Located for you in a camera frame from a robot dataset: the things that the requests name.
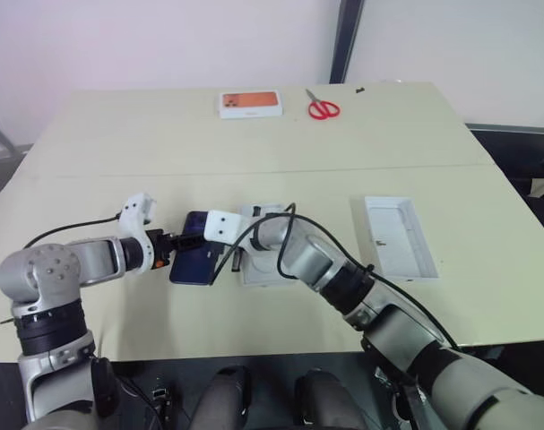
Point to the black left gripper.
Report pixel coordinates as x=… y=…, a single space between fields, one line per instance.
x=162 y=251

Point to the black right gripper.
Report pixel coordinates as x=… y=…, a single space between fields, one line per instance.
x=235 y=261

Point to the dark blue smartphone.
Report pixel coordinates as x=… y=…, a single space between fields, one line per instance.
x=192 y=266

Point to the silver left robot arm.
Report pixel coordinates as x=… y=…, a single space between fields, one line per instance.
x=56 y=264

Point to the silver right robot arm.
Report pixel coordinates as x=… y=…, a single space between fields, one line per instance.
x=388 y=313

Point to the white phone box base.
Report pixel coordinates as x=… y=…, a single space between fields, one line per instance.
x=260 y=269

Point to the white box with orange print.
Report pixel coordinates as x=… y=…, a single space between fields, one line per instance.
x=251 y=104

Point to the white phone box lid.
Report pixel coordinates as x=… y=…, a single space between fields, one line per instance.
x=399 y=237

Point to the dark rounded shape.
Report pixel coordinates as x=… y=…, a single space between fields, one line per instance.
x=327 y=401
x=222 y=398

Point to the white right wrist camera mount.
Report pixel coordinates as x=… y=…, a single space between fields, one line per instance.
x=224 y=227

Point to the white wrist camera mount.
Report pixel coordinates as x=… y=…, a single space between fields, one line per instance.
x=224 y=227
x=135 y=215

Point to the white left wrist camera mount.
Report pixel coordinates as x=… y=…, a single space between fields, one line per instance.
x=135 y=215

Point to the dark vertical post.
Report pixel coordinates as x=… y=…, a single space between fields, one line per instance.
x=347 y=40

